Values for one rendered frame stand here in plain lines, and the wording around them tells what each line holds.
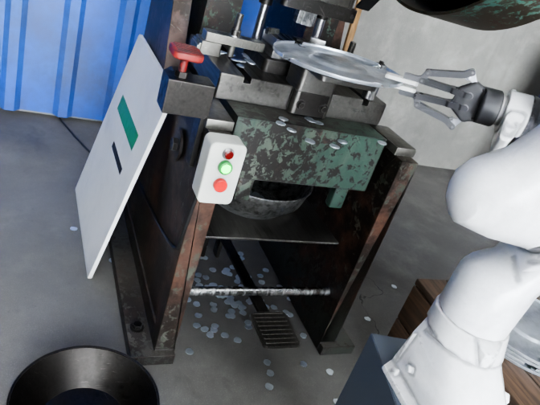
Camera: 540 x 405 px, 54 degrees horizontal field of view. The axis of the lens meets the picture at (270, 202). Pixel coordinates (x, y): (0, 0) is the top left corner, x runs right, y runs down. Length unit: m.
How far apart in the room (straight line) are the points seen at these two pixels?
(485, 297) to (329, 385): 0.79
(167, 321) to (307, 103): 0.61
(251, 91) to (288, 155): 0.17
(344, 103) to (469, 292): 0.66
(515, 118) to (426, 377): 0.55
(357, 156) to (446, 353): 0.61
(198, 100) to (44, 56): 1.46
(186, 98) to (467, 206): 0.58
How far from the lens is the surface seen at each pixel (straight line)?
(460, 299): 0.83
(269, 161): 1.21
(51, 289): 1.57
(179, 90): 1.06
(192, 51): 1.06
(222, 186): 1.06
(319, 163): 1.27
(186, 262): 1.22
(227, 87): 1.20
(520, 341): 1.35
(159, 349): 1.40
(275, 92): 1.24
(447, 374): 0.84
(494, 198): 0.72
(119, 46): 2.44
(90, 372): 1.33
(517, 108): 1.16
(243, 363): 1.47
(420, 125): 3.28
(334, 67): 1.13
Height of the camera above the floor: 1.01
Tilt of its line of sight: 27 degrees down
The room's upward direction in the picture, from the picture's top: 19 degrees clockwise
